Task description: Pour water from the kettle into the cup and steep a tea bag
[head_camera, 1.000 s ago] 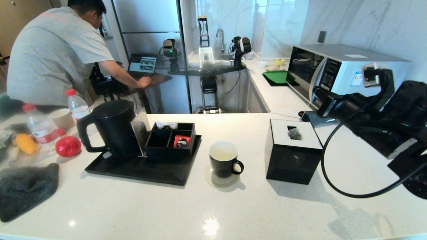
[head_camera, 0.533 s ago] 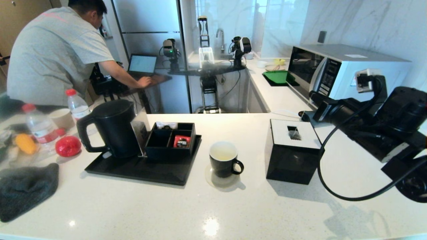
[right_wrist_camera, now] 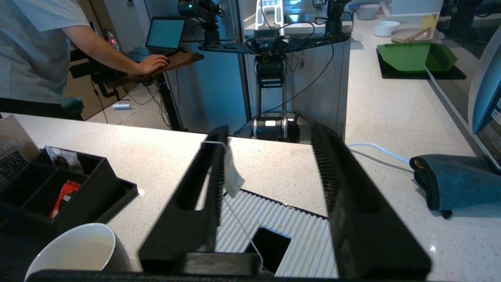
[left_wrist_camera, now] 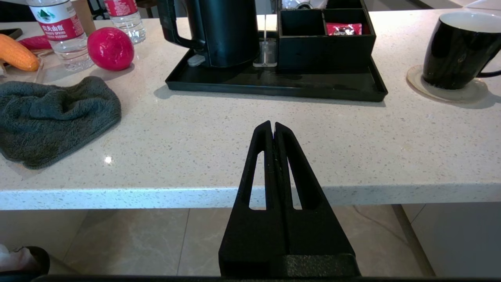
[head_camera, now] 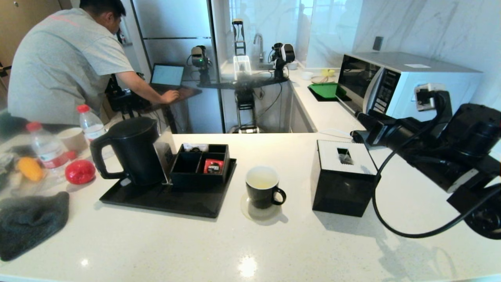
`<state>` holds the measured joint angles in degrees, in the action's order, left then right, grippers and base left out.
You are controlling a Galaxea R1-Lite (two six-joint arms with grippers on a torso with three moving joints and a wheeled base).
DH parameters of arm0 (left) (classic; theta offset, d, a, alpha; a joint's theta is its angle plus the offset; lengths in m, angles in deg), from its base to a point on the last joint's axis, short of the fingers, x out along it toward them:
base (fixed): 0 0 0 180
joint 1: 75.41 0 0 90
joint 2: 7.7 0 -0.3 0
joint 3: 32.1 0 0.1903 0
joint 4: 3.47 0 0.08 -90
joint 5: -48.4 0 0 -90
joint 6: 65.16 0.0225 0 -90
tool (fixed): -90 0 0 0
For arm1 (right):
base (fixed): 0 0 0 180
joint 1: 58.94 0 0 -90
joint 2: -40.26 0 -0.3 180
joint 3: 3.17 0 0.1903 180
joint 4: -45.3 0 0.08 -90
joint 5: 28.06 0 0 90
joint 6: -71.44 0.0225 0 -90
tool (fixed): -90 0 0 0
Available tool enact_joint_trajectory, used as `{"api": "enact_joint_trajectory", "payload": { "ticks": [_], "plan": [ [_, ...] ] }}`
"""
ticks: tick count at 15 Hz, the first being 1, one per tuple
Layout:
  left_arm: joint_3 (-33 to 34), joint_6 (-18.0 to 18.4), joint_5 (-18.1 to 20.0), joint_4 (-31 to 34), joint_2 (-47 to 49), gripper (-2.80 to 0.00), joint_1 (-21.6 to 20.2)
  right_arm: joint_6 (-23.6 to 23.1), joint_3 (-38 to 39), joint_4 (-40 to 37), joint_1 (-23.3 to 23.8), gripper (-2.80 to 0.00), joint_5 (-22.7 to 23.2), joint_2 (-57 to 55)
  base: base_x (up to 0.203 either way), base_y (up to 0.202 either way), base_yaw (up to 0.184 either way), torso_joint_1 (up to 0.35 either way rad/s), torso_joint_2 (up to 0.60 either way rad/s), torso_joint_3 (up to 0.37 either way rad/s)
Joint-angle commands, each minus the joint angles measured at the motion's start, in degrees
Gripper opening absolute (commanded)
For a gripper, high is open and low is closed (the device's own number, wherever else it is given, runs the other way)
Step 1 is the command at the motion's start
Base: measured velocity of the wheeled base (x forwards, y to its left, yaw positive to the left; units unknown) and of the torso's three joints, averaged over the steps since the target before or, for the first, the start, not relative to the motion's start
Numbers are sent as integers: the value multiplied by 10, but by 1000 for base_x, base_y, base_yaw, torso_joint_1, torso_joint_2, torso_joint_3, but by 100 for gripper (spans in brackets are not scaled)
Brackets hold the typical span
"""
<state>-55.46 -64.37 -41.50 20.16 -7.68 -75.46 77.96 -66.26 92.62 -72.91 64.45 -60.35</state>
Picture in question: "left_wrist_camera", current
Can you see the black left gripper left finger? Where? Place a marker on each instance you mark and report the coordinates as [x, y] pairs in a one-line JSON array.
[[250, 235]]

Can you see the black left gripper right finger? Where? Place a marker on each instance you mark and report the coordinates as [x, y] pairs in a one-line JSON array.
[[317, 239]]

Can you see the black electric kettle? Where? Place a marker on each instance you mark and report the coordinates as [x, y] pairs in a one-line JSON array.
[[227, 31]]

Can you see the black serving tray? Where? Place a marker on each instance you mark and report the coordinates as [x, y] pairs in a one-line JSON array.
[[274, 84]]

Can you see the round white coaster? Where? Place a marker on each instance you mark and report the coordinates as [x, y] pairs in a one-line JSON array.
[[419, 84]]

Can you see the black compartment organizer box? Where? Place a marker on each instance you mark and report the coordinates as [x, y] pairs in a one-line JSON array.
[[325, 53]]

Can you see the red coffee sachet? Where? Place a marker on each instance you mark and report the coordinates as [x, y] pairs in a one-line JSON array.
[[344, 29]]

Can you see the black mug white inside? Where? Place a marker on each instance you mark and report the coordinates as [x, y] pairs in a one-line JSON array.
[[454, 55]]

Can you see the dark grey fuzzy towel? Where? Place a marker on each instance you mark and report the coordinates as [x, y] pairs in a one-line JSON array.
[[51, 117]]

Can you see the red foil ball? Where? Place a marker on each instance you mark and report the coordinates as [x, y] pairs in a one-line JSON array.
[[110, 49]]

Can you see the clear water bottle red cap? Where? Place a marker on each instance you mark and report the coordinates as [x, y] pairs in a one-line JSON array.
[[62, 35], [125, 19]]

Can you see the red toy chili pepper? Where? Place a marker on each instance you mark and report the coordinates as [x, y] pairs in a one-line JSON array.
[[37, 42]]

